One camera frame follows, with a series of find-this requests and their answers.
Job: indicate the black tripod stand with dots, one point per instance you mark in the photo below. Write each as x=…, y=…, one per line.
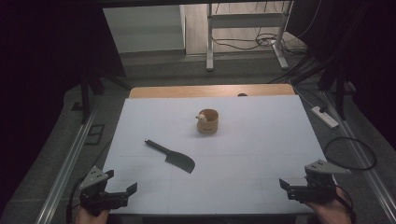
x=339, y=90
x=85, y=96

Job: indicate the white table mat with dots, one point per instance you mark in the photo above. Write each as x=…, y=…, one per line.
x=236, y=174

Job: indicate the black kitchen knife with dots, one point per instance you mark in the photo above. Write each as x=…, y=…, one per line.
x=180, y=160

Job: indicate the dark curtain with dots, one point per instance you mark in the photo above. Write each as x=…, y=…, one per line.
x=40, y=62
x=367, y=46

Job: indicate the white panel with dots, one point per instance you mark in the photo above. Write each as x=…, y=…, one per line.
x=143, y=28

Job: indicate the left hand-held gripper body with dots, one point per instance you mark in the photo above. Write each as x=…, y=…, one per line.
x=93, y=194

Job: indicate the white metal stand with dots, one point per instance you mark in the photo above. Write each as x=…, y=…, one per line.
x=246, y=21

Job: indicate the white power strip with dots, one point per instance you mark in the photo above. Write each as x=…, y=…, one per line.
x=325, y=117

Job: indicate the person's left hand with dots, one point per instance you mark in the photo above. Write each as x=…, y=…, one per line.
x=88, y=217

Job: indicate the wooden cup with animal figure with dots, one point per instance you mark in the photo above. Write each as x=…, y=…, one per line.
x=208, y=126

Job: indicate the person's right hand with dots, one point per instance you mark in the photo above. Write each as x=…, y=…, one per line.
x=330, y=213

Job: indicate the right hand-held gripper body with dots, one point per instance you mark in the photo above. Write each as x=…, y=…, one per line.
x=319, y=188

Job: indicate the black plug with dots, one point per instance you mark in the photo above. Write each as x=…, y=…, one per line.
x=323, y=109

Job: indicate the aluminium rail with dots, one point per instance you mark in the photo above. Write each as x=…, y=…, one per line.
x=65, y=174
x=367, y=169

